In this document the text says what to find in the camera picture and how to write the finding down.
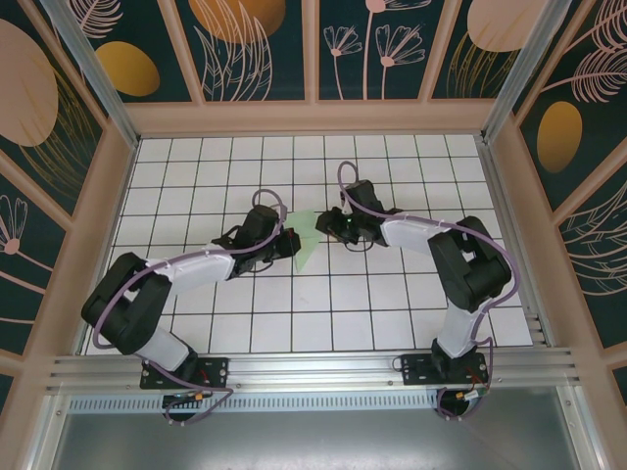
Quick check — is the slotted grey cable duct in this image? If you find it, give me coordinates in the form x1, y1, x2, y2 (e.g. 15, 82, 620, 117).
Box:
68, 395, 442, 413

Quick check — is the light green cloth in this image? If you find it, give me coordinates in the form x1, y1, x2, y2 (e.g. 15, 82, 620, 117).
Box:
283, 209, 322, 274

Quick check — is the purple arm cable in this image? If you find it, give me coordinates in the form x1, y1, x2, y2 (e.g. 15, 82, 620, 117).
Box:
90, 188, 288, 426
337, 161, 520, 422

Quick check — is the aluminium frame post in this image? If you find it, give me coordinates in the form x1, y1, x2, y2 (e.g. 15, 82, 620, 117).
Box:
38, 0, 141, 148
480, 0, 572, 143

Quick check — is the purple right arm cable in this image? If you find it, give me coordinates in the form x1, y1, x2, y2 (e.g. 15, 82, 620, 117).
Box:
337, 161, 520, 422

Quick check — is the grey metal sheet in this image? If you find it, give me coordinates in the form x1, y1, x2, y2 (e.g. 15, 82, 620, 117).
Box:
41, 386, 597, 470

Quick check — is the aluminium side rail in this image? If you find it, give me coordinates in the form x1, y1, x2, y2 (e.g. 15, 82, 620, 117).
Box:
477, 136, 557, 349

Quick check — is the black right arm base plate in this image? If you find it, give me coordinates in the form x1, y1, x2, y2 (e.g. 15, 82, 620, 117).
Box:
400, 352, 490, 386

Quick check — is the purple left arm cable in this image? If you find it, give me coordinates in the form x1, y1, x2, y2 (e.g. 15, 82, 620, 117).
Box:
90, 188, 288, 426

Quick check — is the long aluminium mounting rail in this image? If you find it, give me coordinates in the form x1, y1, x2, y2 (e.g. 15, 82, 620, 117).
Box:
46, 346, 587, 393

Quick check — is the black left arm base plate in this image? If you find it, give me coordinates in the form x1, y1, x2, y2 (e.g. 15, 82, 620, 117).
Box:
140, 355, 231, 391

